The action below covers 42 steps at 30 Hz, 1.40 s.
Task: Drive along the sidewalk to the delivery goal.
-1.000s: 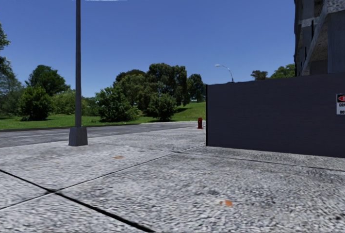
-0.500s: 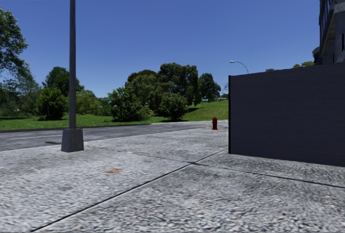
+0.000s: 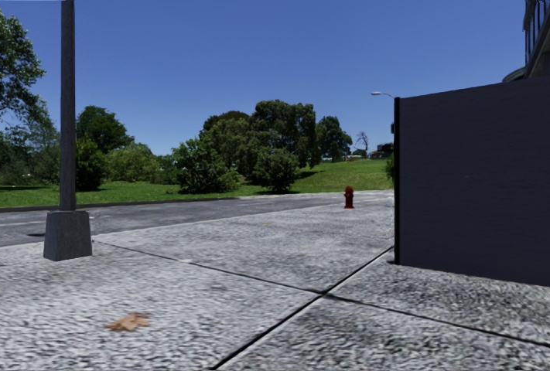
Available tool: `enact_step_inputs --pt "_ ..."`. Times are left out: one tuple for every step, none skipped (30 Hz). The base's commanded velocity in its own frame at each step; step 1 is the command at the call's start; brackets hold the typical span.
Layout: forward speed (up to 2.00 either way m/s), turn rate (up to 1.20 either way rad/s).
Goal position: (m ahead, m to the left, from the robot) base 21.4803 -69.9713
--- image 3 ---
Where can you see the trees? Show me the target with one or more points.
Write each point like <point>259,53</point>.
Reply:
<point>237,148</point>

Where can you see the red fire hydrant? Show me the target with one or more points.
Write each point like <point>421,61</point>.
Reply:
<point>348,198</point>

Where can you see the grey street lamp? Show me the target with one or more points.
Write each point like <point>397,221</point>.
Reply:
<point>380,94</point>

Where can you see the dark building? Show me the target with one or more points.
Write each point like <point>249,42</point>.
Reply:
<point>483,181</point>

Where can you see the grey pole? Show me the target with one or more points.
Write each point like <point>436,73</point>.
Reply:
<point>67,139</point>

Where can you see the pale concrete building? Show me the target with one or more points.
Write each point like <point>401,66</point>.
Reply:
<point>546,41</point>

